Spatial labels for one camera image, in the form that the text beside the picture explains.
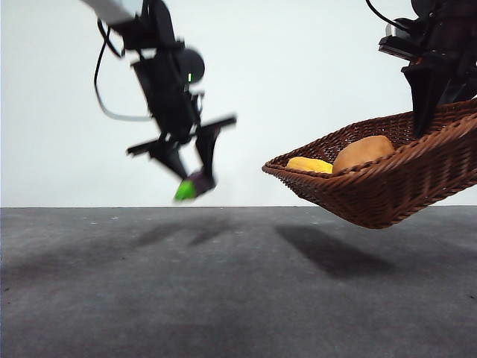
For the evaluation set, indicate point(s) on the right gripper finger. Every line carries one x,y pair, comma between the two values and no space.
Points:
426,93
464,89

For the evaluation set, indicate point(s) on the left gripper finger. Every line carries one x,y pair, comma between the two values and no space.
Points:
169,158
208,149

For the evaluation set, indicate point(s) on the purple eggplant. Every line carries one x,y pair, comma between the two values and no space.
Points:
201,182

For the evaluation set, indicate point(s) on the brown potato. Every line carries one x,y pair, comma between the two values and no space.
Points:
363,153

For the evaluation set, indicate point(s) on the yellow corn cob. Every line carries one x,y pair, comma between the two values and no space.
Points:
309,165

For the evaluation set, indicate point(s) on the brown wicker basket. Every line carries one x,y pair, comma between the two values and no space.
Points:
372,194

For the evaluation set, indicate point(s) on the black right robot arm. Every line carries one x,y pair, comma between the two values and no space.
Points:
447,7

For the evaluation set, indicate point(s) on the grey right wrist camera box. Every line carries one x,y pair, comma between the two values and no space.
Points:
400,27

